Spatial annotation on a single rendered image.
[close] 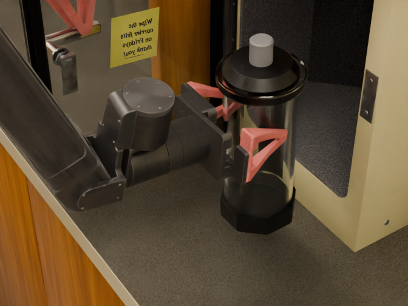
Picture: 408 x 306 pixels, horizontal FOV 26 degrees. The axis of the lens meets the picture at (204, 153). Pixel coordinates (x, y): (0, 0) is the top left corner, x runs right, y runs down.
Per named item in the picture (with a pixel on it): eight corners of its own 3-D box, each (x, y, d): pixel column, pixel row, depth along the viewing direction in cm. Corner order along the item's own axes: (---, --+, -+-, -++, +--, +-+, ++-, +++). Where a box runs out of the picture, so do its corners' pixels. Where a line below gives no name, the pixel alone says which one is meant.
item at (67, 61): (79, 92, 117) (77, 55, 113) (65, 97, 116) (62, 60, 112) (72, 85, 118) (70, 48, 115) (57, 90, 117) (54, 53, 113)
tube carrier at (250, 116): (265, 166, 124) (269, 36, 111) (314, 209, 117) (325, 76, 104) (201, 196, 120) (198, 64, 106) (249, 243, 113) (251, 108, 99)
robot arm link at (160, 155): (98, 166, 103) (121, 200, 100) (103, 124, 98) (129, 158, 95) (149, 149, 106) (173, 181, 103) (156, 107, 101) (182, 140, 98)
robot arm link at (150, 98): (46, 159, 101) (76, 214, 96) (51, 84, 92) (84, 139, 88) (139, 135, 106) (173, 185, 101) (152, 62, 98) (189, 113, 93)
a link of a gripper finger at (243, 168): (265, 91, 108) (201, 111, 103) (302, 120, 103) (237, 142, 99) (258, 136, 112) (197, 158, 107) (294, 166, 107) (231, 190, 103)
